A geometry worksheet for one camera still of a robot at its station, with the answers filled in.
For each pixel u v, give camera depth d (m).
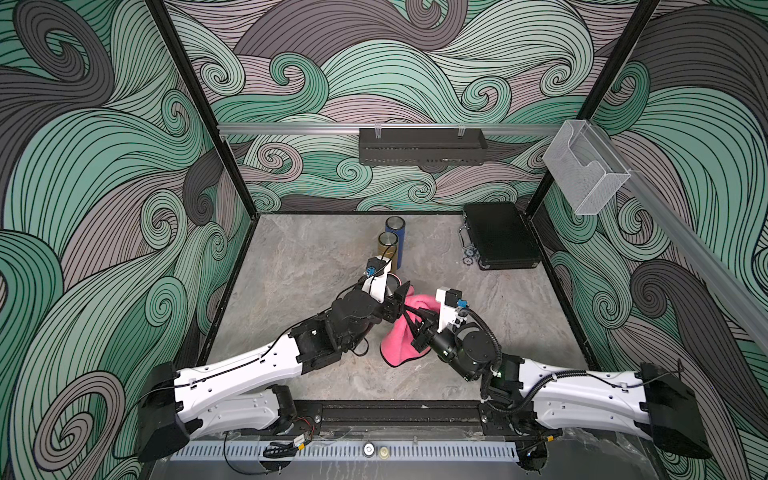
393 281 0.64
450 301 0.60
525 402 0.51
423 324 0.62
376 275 0.55
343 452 0.63
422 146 0.93
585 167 0.78
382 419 0.74
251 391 0.46
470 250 1.07
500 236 1.15
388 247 0.85
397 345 0.67
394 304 0.58
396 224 0.88
